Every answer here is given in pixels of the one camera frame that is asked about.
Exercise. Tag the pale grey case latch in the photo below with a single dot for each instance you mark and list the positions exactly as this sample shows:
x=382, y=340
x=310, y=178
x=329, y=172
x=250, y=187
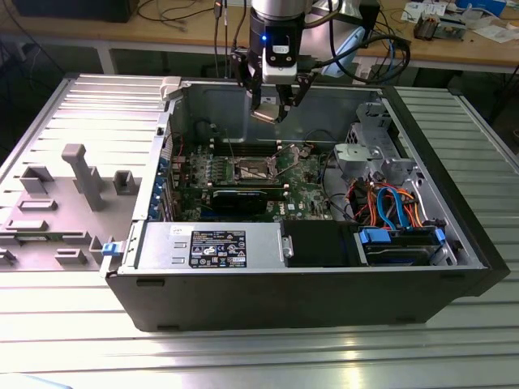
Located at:
x=169, y=87

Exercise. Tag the grey power supply unit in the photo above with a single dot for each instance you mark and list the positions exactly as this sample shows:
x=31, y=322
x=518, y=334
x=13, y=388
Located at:
x=162, y=243

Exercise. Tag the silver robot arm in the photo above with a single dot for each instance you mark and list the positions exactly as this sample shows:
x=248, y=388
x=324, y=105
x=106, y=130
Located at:
x=275, y=8

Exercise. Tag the tall black box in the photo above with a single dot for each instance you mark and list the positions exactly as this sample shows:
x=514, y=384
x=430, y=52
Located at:
x=371, y=12

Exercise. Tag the wide black equipment case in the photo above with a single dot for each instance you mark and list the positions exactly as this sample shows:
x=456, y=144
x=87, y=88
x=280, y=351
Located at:
x=73, y=10

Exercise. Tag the green RAM stick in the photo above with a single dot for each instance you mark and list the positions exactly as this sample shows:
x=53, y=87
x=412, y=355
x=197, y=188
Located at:
x=34, y=238

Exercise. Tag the black graphics card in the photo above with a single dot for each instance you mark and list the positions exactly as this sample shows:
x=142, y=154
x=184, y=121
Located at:
x=239, y=202

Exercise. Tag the black PC case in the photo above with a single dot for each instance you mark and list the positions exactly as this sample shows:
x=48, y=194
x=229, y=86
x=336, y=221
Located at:
x=263, y=300

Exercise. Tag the blue cardboard box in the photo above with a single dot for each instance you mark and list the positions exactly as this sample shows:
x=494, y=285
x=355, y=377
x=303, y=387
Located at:
x=486, y=6

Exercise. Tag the blue expansion slot clip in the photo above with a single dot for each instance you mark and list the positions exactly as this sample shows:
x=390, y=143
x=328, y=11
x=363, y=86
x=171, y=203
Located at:
x=159, y=189
x=163, y=164
x=153, y=210

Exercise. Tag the metal locking lever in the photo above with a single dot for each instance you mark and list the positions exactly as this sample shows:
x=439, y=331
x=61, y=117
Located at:
x=282, y=150
x=231, y=148

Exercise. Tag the CPU socket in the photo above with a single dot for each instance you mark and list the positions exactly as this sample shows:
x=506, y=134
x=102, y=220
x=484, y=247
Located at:
x=253, y=170

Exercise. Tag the metal drive cage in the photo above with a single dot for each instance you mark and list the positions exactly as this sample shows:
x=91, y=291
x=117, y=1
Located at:
x=357, y=158

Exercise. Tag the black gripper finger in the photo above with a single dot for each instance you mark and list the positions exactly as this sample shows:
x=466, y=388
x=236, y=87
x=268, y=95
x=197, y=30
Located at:
x=243, y=73
x=305, y=91

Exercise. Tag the hard disk in blue carrier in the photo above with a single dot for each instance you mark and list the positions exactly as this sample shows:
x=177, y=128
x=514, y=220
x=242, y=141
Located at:
x=397, y=251

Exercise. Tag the silver CPU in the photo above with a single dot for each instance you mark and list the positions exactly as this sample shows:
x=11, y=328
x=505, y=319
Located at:
x=265, y=112

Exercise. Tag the grey parts rack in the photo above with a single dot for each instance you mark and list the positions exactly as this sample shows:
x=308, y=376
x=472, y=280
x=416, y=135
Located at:
x=61, y=210

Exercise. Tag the wooden workbench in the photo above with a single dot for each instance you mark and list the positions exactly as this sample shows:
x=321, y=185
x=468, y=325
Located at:
x=81, y=32

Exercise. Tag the small heat sink assembly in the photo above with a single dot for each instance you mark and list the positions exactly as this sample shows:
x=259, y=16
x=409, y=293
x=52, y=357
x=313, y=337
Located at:
x=425, y=28

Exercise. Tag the green motherboard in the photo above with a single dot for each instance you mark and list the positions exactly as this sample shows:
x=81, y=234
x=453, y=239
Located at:
x=300, y=190

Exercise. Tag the green circuit board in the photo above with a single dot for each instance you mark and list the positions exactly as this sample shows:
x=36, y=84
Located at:
x=450, y=28

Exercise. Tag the blue case latch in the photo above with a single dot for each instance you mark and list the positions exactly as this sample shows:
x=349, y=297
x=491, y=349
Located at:
x=111, y=249

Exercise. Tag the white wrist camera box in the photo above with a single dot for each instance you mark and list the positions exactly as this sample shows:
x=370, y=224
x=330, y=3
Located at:
x=280, y=75

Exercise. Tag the white paper sheets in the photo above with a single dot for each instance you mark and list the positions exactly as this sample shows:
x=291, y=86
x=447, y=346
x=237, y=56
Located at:
x=498, y=32
x=413, y=10

